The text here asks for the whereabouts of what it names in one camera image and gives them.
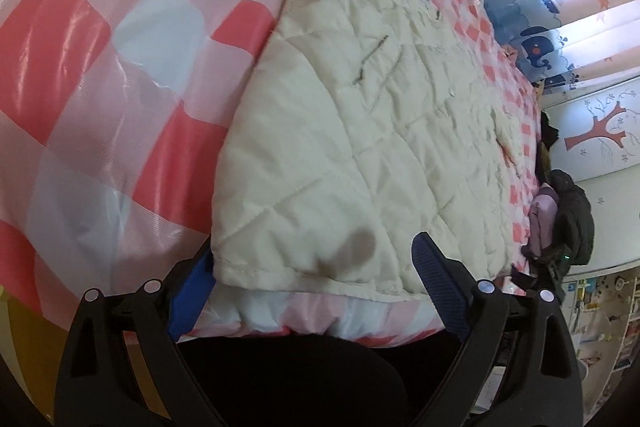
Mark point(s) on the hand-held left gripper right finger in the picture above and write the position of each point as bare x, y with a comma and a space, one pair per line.
441, 284

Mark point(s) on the white wardrobe with tree decal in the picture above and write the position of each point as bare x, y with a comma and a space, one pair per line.
602, 157

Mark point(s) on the cream quilted jacket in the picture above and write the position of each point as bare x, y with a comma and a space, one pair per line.
350, 132

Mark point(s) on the pink bag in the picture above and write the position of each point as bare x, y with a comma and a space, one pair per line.
542, 222

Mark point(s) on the cluttered white shelf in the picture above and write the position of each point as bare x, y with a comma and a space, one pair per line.
605, 317

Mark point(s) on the dark hanging clothes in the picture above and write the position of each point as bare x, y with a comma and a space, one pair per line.
548, 142

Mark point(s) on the pink checkered bed sheet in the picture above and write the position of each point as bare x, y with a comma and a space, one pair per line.
100, 57

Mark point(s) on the yellow panel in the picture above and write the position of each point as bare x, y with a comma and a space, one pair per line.
30, 322

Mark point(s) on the dark backpack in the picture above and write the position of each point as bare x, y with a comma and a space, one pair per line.
575, 217

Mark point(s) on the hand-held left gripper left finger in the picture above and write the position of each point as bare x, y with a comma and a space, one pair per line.
190, 294

